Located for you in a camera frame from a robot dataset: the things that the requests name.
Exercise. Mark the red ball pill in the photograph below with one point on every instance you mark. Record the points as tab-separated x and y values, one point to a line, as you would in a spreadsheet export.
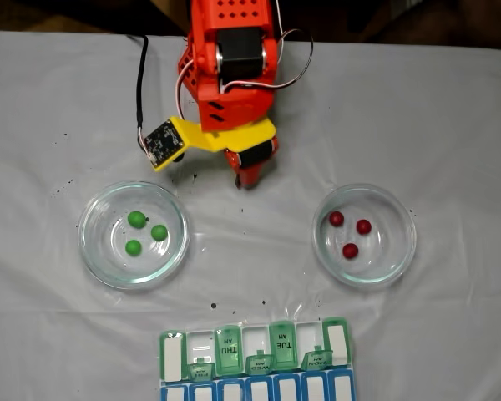
363	226
350	251
336	218

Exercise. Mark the white tablecloth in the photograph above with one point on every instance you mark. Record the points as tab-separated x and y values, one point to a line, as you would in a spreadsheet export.
46	334

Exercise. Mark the green ball pill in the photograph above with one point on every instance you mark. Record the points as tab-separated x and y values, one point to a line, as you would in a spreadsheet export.
133	247
136	219
159	232

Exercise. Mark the glass bowl with teal rim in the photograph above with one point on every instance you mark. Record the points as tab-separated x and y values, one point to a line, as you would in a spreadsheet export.
108	267
384	267

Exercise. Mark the weekly pill organizer box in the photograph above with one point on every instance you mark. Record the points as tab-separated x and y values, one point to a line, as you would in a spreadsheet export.
254	384

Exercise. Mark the black camera board yellow holder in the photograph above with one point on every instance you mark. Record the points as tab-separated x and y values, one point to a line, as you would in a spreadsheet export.
163	144

